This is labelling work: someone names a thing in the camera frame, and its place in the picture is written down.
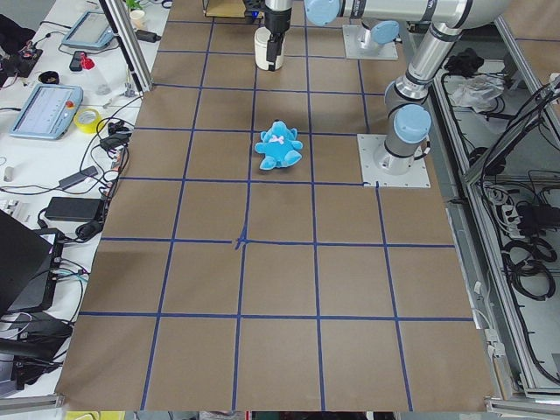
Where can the white lidded trash can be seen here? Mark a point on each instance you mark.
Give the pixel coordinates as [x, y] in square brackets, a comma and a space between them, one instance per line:
[261, 37]

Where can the white paper cup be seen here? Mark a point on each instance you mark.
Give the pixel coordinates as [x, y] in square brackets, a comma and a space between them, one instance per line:
[138, 19]

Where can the blue teach pendant near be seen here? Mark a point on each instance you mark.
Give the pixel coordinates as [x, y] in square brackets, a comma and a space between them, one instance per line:
[48, 112]

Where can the aluminium frame post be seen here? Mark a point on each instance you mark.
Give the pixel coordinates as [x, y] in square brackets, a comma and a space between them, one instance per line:
[118, 18]

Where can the black power adapter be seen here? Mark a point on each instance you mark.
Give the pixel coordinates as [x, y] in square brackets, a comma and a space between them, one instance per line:
[72, 209]

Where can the blue teddy bear plush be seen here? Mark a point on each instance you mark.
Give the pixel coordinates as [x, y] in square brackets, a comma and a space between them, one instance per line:
[279, 146]

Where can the yellow tape roll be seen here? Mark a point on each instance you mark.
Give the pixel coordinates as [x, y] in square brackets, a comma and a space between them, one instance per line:
[87, 120]

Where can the black laptop computer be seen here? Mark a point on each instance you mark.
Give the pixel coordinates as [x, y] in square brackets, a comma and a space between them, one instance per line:
[29, 259]

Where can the blue teach pendant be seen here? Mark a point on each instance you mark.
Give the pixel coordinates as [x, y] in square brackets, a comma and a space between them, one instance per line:
[48, 112]
[91, 31]

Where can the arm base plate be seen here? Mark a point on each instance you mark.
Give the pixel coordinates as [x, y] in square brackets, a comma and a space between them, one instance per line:
[376, 43]
[381, 169]

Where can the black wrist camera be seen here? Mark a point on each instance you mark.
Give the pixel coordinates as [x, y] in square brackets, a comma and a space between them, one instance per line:
[253, 10]

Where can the blue teach pendant far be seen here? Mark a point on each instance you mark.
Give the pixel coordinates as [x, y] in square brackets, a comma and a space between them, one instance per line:
[91, 31]

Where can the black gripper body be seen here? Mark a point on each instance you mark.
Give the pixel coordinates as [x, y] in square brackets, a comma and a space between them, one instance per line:
[276, 20]

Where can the red and black tool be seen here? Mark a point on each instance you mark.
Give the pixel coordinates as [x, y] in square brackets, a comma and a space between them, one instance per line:
[81, 61]

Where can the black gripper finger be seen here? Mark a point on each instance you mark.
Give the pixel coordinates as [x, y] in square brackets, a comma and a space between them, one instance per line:
[274, 46]

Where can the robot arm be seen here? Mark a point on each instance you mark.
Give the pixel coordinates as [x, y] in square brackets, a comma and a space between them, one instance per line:
[409, 122]
[322, 13]

